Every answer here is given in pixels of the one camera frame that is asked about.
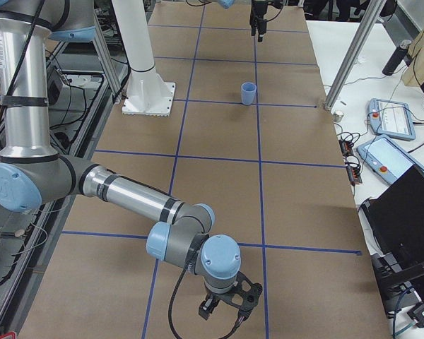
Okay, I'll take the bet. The small metal cylinder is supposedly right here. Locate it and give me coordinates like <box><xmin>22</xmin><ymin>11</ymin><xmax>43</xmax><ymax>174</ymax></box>
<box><xmin>333</xmin><ymin>110</ymin><xmax>344</xmax><ymax>123</ymax></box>

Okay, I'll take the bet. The far teach pendant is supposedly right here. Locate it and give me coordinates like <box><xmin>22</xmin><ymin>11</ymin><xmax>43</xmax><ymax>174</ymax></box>
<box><xmin>367</xmin><ymin>98</ymin><xmax>416</xmax><ymax>141</ymax></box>

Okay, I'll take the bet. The white pedestal column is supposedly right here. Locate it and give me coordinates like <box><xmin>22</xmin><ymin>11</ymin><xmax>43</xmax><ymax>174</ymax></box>
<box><xmin>112</xmin><ymin>0</ymin><xmax>176</xmax><ymax>117</ymax></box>

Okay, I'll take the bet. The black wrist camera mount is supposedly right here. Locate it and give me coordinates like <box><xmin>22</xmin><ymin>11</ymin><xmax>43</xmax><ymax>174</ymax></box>
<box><xmin>230</xmin><ymin>271</ymin><xmax>263</xmax><ymax>316</ymax></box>

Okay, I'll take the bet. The black bottle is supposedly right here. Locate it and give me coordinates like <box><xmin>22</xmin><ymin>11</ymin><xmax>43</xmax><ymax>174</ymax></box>
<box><xmin>382</xmin><ymin>40</ymin><xmax>412</xmax><ymax>76</ymax></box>

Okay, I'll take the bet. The blue cup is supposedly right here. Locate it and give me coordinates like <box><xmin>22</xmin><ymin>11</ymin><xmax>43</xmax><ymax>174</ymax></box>
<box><xmin>241</xmin><ymin>82</ymin><xmax>257</xmax><ymax>106</ymax></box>

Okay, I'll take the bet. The near teach pendant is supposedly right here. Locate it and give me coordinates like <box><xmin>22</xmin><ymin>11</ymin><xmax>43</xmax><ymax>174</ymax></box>
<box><xmin>357</xmin><ymin>135</ymin><xmax>424</xmax><ymax>184</ymax></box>

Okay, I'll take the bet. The teach pendant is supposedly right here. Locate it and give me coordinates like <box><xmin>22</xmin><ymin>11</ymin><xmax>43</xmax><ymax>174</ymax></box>
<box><xmin>367</xmin><ymin>98</ymin><xmax>416</xmax><ymax>141</ymax></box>
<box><xmin>357</xmin><ymin>135</ymin><xmax>424</xmax><ymax>184</ymax></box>

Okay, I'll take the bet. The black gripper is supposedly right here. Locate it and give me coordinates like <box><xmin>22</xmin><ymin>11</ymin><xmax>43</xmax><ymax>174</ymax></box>
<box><xmin>250</xmin><ymin>0</ymin><xmax>268</xmax><ymax>42</ymax></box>
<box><xmin>198</xmin><ymin>284</ymin><xmax>240</xmax><ymax>320</ymax></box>

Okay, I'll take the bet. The black monitor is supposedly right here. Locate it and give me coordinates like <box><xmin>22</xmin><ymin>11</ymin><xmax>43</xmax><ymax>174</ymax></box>
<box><xmin>361</xmin><ymin>165</ymin><xmax>424</xmax><ymax>299</ymax></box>

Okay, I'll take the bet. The aluminium frame post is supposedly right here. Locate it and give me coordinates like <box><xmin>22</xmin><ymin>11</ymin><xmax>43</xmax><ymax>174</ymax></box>
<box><xmin>324</xmin><ymin>0</ymin><xmax>386</xmax><ymax>112</ymax></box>

